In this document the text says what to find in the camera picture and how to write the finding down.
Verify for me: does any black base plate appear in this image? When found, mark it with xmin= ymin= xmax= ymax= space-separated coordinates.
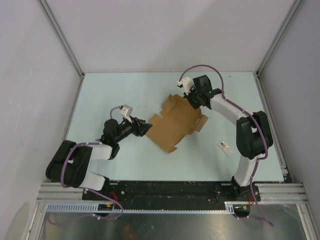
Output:
xmin=82 ymin=180 xmax=261 ymax=203

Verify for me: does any right aluminium frame post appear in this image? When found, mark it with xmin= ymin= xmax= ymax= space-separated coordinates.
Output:
xmin=255 ymin=0 xmax=305 ymax=76

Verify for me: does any brown cardboard box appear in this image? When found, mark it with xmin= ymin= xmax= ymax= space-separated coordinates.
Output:
xmin=146 ymin=94 xmax=209 ymax=154

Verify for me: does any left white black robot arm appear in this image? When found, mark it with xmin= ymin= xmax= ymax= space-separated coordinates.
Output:
xmin=45 ymin=116 xmax=153 ymax=200

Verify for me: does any aluminium frame post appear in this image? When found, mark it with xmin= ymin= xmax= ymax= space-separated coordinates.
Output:
xmin=37 ymin=0 xmax=84 ymax=77
xmin=255 ymin=0 xmax=305 ymax=76

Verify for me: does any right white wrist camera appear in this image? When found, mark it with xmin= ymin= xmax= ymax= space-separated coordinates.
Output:
xmin=177 ymin=77 xmax=194 ymax=95

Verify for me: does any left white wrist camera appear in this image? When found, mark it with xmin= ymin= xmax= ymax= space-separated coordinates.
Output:
xmin=119 ymin=105 xmax=133 ymax=123

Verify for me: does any aluminium rail beam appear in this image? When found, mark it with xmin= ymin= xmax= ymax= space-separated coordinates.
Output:
xmin=36 ymin=182 xmax=309 ymax=204

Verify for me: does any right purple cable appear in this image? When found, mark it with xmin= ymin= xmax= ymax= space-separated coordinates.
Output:
xmin=179 ymin=64 xmax=268 ymax=181

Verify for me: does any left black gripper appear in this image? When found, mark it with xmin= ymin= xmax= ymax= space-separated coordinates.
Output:
xmin=114 ymin=115 xmax=152 ymax=143

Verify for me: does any left aluminium frame post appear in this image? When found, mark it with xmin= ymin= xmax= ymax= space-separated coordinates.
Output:
xmin=37 ymin=0 xmax=84 ymax=77

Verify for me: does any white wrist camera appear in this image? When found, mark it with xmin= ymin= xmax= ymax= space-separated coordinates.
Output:
xmin=177 ymin=77 xmax=194 ymax=95
xmin=119 ymin=105 xmax=133 ymax=123

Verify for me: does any grey slotted cable duct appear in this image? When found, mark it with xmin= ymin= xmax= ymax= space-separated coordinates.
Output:
xmin=46 ymin=202 xmax=234 ymax=214

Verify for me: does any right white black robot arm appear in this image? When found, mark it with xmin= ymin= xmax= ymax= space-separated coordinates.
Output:
xmin=177 ymin=75 xmax=273 ymax=201

